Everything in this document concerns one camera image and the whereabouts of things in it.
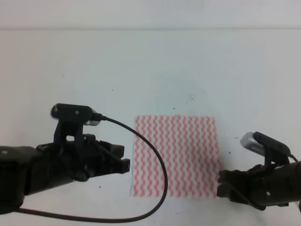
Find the left black camera cable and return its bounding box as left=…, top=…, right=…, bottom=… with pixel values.
left=18, top=113, right=168, bottom=223

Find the pink white wavy striped towel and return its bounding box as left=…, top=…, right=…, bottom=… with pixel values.
left=130, top=115, right=222, bottom=199

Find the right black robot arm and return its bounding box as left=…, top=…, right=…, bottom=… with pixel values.
left=216, top=162, right=301, bottom=210

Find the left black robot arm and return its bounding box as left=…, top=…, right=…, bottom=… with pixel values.
left=0, top=135, right=130, bottom=214

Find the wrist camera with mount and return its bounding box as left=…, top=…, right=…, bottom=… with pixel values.
left=240, top=132, right=291, bottom=166
left=50, top=103, right=103, bottom=147

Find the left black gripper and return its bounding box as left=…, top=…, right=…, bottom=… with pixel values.
left=30, top=134, right=130, bottom=188

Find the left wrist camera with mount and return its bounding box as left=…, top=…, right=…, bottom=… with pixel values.
left=50, top=103, right=103, bottom=147

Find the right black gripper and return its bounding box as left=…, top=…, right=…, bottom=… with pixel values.
left=216, top=162, right=296, bottom=210

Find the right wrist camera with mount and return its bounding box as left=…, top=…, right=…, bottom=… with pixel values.
left=240, top=132, right=291, bottom=166

